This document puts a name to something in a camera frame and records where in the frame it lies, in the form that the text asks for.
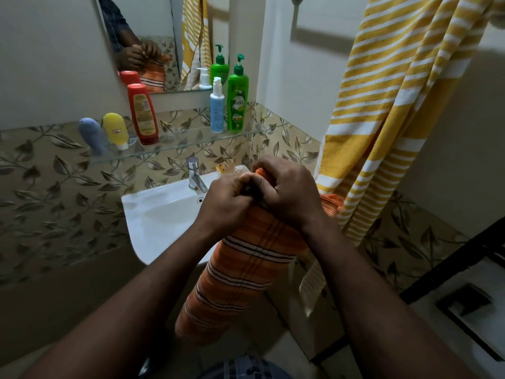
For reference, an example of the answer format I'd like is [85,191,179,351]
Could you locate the person's left hand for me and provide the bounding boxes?
[196,173,256,238]

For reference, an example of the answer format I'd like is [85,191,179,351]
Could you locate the person's right hand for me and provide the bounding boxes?
[240,155,329,236]

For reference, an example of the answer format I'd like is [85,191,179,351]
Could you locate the orange striped towel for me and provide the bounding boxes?
[175,167,346,346]

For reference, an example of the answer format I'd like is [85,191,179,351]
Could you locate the person's left forearm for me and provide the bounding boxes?
[24,221,230,379]

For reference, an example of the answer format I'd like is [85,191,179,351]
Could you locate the person's right forearm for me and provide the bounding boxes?
[302,217,479,379]

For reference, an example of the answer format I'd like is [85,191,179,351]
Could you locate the chrome faucet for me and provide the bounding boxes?
[186,156,209,194]

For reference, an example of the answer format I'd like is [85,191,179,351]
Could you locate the white ceramic sink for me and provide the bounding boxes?
[121,165,253,266]

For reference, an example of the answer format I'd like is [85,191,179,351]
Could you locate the white blue pump bottle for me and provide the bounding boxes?
[210,77,226,134]

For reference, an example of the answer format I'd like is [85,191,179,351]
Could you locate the green pump bottle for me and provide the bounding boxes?
[227,54,250,134]

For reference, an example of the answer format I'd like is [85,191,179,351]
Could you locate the red shampoo bottle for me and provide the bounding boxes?
[127,83,160,146]

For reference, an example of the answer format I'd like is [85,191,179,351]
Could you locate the yellow squeeze tube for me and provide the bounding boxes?
[103,113,130,151]

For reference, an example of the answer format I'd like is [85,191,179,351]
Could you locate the grey-blue squeeze tube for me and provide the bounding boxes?
[78,117,108,155]

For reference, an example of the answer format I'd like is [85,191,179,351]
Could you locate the yellow white striped towel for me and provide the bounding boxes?
[299,0,505,317]

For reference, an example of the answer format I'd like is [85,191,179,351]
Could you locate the person's plaid shorts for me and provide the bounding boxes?
[197,354,293,379]

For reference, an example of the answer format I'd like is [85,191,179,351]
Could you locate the glass wall shelf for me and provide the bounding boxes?
[88,121,266,165]

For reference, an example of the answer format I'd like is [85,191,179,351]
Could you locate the wall mirror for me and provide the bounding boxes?
[95,0,230,95]

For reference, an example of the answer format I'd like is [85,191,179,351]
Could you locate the black door frame bar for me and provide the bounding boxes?
[399,216,505,305]

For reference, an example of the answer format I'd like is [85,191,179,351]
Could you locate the black square frame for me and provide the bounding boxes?
[436,283,505,362]

